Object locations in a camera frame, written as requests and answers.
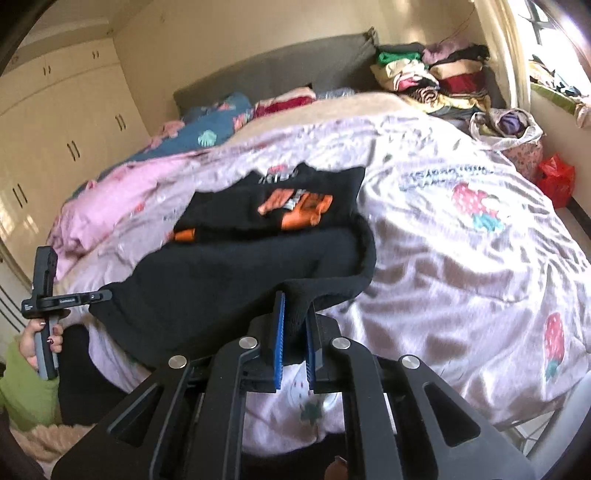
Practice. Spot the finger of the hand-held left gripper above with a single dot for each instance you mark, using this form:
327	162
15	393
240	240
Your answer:
100	296

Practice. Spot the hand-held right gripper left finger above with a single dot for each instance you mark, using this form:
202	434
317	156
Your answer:
279	341

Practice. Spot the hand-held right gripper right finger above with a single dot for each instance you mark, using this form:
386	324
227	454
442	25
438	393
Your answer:
314	355

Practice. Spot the black long-sleeve shirt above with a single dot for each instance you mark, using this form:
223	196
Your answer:
231	277

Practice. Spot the person's green-sleeved left forearm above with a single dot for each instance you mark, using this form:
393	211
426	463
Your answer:
23	397

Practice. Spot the pile of folded clothes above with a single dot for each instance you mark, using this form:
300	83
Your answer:
438	78

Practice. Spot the person's left hand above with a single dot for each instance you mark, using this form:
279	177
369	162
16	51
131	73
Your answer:
28	344

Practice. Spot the pink quilt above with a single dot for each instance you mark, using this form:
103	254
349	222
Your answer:
115	198

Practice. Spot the cream wardrobe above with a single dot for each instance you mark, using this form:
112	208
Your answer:
55	138

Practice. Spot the beige fuzzy cloth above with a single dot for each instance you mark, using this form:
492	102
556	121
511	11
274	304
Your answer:
51	441

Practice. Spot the lilac strawberry-print quilt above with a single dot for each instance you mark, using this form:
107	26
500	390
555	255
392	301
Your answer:
461	277

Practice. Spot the blue leaf-print blanket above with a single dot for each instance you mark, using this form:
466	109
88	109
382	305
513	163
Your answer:
217	124

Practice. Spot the beige blanket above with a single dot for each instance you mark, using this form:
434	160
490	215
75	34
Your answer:
332	115

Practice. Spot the dark red cloth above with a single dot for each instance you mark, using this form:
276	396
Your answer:
286	107

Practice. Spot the grey padded headboard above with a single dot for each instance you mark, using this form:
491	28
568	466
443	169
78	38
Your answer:
277	69

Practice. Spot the red plastic bag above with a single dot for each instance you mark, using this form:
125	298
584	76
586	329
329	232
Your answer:
556	182

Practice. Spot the floral bag with purple cloth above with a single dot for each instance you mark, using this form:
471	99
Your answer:
508	127

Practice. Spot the cream curtain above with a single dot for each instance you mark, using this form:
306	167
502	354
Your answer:
505	50

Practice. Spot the heap of floral cloths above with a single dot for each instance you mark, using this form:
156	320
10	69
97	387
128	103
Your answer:
558	87

